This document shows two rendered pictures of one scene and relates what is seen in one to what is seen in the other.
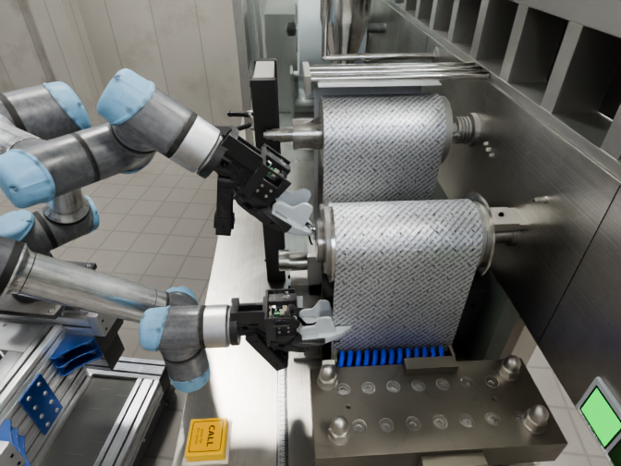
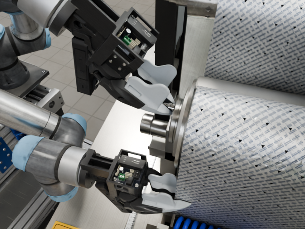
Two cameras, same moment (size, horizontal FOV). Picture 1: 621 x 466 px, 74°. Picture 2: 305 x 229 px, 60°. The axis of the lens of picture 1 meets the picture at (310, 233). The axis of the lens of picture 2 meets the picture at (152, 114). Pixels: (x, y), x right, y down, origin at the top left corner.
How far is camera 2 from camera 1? 0.31 m
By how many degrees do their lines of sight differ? 19
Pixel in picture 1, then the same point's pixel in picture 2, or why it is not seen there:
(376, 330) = (216, 214)
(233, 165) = (86, 28)
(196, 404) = (66, 207)
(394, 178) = (284, 67)
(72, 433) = not seen: hidden behind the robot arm
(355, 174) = (242, 53)
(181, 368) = (46, 187)
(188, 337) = (46, 171)
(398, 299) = (243, 201)
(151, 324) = (20, 151)
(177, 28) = not seen: outside the picture
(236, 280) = (131, 112)
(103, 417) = not seen: hidden behind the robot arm
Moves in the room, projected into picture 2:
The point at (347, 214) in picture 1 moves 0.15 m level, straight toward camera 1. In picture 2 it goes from (208, 107) to (162, 201)
